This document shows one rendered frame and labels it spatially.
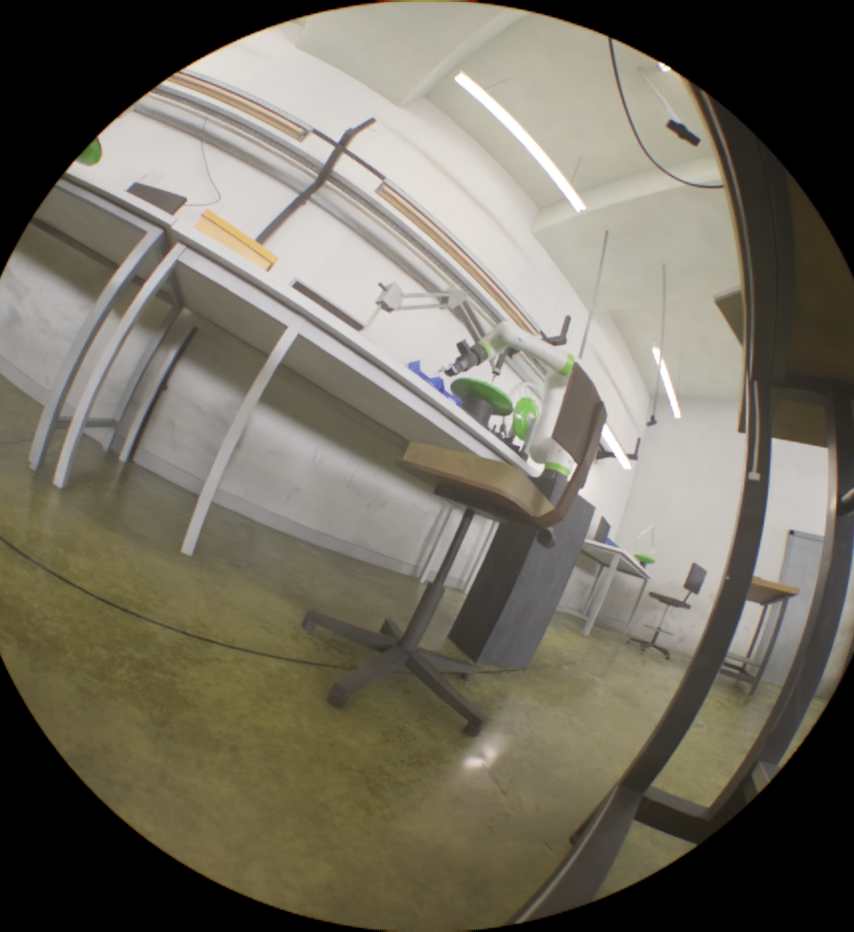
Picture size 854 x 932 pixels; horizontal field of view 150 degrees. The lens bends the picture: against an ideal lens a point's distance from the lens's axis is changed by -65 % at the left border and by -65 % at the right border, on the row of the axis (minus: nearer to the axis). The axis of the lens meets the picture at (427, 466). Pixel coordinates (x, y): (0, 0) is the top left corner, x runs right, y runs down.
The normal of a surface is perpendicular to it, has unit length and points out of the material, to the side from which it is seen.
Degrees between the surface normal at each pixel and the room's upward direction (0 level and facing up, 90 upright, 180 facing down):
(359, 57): 180
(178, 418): 90
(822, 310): 180
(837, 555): 90
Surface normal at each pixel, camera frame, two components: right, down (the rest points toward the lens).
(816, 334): -0.41, 0.90
